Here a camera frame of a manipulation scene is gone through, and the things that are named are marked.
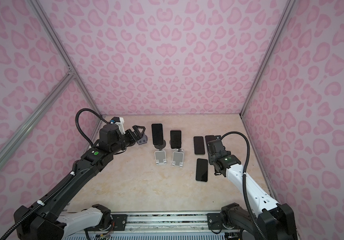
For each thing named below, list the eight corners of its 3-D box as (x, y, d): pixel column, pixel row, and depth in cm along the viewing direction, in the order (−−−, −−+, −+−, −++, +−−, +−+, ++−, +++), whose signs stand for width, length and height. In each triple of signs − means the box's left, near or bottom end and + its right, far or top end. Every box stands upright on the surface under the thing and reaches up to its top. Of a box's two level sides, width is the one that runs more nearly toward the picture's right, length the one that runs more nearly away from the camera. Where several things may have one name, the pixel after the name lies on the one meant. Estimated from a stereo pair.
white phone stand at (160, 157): (156, 166, 94) (155, 160, 89) (155, 152, 101) (154, 146, 95) (167, 164, 95) (166, 158, 89) (165, 150, 101) (164, 144, 96)
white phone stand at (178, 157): (172, 166, 94) (172, 162, 89) (172, 150, 101) (172, 145, 96) (184, 166, 94) (184, 162, 89) (183, 150, 101) (184, 145, 96)
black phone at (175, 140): (170, 148, 102) (169, 136, 92) (171, 141, 106) (170, 129, 95) (181, 148, 102) (181, 136, 92) (180, 141, 106) (181, 129, 95)
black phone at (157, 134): (153, 147, 103) (150, 133, 91) (154, 138, 108) (151, 123, 96) (163, 147, 103) (161, 133, 91) (164, 138, 108) (162, 123, 96)
